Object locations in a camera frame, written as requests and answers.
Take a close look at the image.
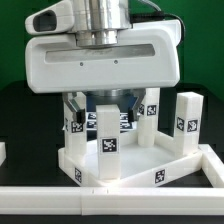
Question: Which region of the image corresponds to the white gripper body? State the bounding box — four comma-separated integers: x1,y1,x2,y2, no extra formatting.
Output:
25,20,180,93

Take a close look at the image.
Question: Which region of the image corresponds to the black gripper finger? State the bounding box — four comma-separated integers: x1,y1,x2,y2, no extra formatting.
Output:
63,92,84,124
128,89,146,122

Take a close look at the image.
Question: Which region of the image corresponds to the white desk tabletop panel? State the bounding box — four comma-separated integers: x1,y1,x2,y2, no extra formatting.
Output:
58,131,202,188

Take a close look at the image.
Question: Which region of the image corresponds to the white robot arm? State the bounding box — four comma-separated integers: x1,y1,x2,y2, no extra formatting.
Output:
25,0,185,121

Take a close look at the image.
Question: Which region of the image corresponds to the white marker tag sheet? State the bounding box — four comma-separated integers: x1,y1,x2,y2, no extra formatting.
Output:
61,111,138,132

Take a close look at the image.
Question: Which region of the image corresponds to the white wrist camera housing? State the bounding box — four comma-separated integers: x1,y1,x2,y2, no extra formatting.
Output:
25,0,74,35

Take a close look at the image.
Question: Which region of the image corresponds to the white left barrier rail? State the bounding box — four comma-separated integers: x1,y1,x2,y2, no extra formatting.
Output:
0,142,6,166

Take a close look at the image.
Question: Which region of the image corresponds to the white front barrier rail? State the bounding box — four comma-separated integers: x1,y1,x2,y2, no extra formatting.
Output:
0,187,224,215

